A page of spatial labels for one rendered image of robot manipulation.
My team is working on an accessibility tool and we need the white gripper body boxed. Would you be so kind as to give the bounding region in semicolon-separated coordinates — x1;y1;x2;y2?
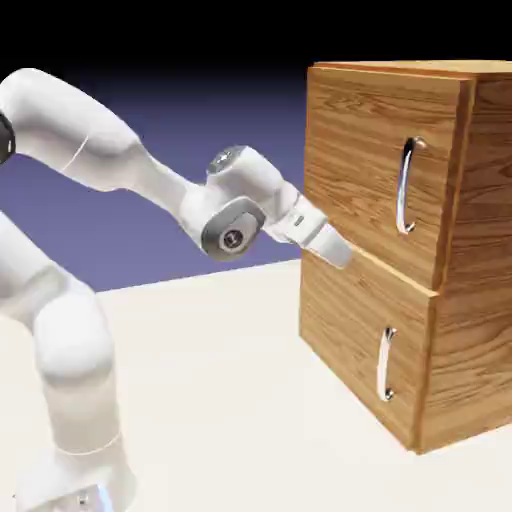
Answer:
302;222;354;270

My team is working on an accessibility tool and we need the large wooden cabinet door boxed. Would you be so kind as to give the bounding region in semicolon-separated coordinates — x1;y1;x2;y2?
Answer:
303;65;478;292

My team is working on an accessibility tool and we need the small wooden cabinet door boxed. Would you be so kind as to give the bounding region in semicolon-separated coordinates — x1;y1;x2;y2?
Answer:
298;244;440;455

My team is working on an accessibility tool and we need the light wood cabinet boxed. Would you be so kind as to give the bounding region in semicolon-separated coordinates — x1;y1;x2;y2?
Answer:
298;59;512;456

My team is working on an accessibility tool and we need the long curved silver handle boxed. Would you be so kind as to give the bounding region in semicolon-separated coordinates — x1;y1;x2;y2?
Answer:
395;136;428;236

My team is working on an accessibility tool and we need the short curved silver handle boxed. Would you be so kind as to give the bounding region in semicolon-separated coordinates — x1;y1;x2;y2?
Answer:
376;326;399;403

